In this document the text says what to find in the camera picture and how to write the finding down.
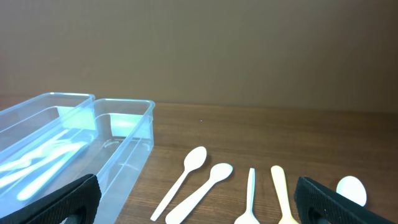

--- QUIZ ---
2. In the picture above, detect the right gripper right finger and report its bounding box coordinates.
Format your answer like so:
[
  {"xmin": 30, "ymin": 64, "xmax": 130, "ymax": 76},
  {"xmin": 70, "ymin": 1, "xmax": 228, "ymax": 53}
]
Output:
[{"xmin": 294, "ymin": 177, "xmax": 394, "ymax": 224}]

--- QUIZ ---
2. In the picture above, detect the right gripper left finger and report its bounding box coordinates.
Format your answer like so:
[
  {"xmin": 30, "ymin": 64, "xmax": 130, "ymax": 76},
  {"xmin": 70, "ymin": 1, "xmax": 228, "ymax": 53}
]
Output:
[{"xmin": 1, "ymin": 174, "xmax": 101, "ymax": 224}]

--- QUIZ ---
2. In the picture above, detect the slanted white plastic fork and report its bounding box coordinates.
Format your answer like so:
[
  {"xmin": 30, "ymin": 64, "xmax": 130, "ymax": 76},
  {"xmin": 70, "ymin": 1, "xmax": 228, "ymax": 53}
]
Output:
[{"xmin": 0, "ymin": 129, "xmax": 70, "ymax": 166}]

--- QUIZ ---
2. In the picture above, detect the yellow plastic fork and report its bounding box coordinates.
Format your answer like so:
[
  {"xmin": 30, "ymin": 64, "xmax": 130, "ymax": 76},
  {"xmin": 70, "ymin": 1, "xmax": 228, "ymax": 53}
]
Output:
[{"xmin": 1, "ymin": 142, "xmax": 87, "ymax": 187}]

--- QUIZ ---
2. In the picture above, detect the left clear plastic container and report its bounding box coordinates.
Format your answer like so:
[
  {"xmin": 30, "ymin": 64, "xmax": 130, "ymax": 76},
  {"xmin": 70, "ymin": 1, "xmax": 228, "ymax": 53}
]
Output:
[{"xmin": 0, "ymin": 91, "xmax": 96, "ymax": 175}]

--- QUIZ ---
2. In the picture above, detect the clear plastic container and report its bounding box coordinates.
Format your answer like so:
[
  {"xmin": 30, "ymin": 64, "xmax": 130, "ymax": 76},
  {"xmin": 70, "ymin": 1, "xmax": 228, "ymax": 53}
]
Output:
[
  {"xmin": 0, "ymin": 91, "xmax": 96, "ymax": 175},
  {"xmin": 1, "ymin": 98, "xmax": 155, "ymax": 223}
]

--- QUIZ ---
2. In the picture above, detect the right clear plastic container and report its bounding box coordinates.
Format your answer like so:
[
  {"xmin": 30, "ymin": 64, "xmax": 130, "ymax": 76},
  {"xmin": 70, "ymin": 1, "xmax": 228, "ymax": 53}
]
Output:
[{"xmin": 1, "ymin": 98, "xmax": 155, "ymax": 223}]

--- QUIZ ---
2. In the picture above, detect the yellow plastic spoon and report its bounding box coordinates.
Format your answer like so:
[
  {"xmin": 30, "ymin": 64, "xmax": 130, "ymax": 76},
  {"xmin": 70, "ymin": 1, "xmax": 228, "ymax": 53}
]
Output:
[{"xmin": 271, "ymin": 165, "xmax": 299, "ymax": 224}]

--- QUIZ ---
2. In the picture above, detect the rightmost white plastic spoon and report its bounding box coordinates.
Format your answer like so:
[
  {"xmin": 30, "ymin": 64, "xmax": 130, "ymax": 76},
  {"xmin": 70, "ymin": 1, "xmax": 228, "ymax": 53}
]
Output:
[{"xmin": 336, "ymin": 175, "xmax": 367, "ymax": 207}]

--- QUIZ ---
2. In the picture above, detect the white spoon bowl down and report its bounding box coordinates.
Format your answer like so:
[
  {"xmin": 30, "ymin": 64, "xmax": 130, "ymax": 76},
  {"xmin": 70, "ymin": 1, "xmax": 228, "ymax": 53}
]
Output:
[{"xmin": 234, "ymin": 168, "xmax": 259, "ymax": 224}]

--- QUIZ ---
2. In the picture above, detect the wide white plastic spoon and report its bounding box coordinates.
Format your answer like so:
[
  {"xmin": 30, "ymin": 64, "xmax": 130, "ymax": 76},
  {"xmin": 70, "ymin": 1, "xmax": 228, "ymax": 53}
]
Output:
[{"xmin": 165, "ymin": 163, "xmax": 233, "ymax": 224}]

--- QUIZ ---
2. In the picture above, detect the cream plastic spoon leftmost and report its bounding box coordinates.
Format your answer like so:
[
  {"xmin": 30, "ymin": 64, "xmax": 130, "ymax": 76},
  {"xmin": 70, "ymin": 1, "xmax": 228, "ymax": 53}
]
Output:
[{"xmin": 150, "ymin": 146, "xmax": 207, "ymax": 222}]

